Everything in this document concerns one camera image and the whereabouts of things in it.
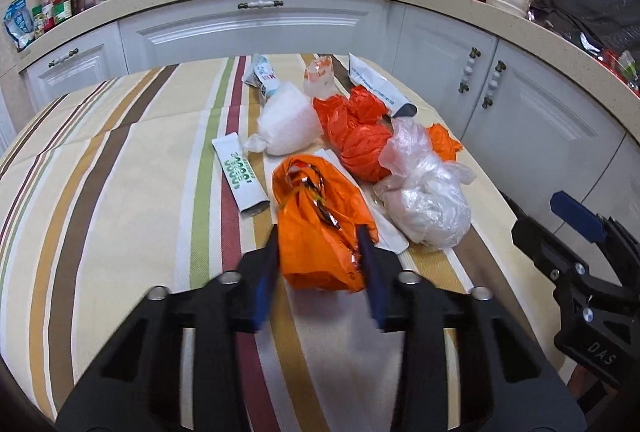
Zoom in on blue snack packets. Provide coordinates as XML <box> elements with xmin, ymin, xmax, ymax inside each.
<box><xmin>4</xmin><ymin>0</ymin><xmax>36</xmax><ymax>52</ymax></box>

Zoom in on white plastic bag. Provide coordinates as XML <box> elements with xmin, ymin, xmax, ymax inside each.
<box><xmin>243</xmin><ymin>82</ymin><xmax>324</xmax><ymax>157</ymax></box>

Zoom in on white kitchen cabinet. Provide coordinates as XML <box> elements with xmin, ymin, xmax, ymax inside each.
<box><xmin>0</xmin><ymin>0</ymin><xmax>640</xmax><ymax>233</ymax></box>

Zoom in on white paper sleeve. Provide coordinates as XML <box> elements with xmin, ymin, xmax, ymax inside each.
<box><xmin>320</xmin><ymin>147</ymin><xmax>411</xmax><ymax>255</ymax></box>

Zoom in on blue and white snack wrapper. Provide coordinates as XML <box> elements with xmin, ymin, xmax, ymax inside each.
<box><xmin>242</xmin><ymin>53</ymin><xmax>282</xmax><ymax>106</ymax></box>

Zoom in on clear wrapper with orange print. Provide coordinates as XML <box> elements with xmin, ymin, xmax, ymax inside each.
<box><xmin>303</xmin><ymin>55</ymin><xmax>337</xmax><ymax>100</ymax></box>

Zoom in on striped tablecloth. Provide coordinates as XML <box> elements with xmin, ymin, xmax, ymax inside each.
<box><xmin>0</xmin><ymin>53</ymin><xmax>581</xmax><ymax>432</ymax></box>

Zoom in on colourful packets pile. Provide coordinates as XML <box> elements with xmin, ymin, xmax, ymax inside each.
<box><xmin>580</xmin><ymin>32</ymin><xmax>640</xmax><ymax>93</ymax></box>

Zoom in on cabinet door handle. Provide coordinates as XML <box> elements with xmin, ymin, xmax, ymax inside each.
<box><xmin>48</xmin><ymin>48</ymin><xmax>79</xmax><ymax>67</ymax></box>
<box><xmin>459</xmin><ymin>47</ymin><xmax>481</xmax><ymax>93</ymax></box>
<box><xmin>482</xmin><ymin>61</ymin><xmax>507</xmax><ymax>109</ymax></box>

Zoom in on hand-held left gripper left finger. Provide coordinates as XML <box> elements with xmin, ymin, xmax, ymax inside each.
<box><xmin>55</xmin><ymin>225</ymin><xmax>281</xmax><ymax>432</ymax></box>

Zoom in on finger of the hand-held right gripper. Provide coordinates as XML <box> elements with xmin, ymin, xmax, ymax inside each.
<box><xmin>550</xmin><ymin>191</ymin><xmax>640</xmax><ymax>273</ymax></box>
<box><xmin>511</xmin><ymin>211</ymin><xmax>591</xmax><ymax>285</ymax></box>

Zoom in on crumpled orange plastic bag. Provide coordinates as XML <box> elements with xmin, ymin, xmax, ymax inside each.
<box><xmin>313</xmin><ymin>86</ymin><xmax>393</xmax><ymax>183</ymax></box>

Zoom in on white mailer bag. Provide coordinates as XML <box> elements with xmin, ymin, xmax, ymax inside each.
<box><xmin>348</xmin><ymin>53</ymin><xmax>416</xmax><ymax>118</ymax></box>

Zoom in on small orange plastic scrap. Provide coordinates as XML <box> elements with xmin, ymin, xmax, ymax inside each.
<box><xmin>427</xmin><ymin>123</ymin><xmax>463</xmax><ymax>161</ymax></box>

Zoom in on clear plastic bag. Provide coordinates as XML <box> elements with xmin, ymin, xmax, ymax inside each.
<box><xmin>372</xmin><ymin>117</ymin><xmax>476</xmax><ymax>253</ymax></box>

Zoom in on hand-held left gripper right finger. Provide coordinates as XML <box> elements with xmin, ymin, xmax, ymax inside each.
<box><xmin>356</xmin><ymin>226</ymin><xmax>587</xmax><ymax>432</ymax></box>

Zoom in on white packet with green print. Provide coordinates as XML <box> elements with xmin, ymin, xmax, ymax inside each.
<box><xmin>211</xmin><ymin>135</ymin><xmax>271</xmax><ymax>216</ymax></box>

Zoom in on orange plastic bag with foil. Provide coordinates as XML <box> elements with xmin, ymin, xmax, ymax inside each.
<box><xmin>271</xmin><ymin>155</ymin><xmax>380</xmax><ymax>294</ymax></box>

